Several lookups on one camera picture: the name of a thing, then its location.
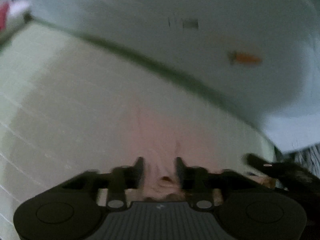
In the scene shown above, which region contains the pink cloth garment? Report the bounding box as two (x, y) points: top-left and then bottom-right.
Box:
(8, 66), (273, 201)

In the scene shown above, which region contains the white folded cloth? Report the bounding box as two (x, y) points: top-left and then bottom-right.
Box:
(8, 0), (30, 18)

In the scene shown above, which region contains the grey garment with red cuff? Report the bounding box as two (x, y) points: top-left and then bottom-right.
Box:
(0, 2), (10, 31)

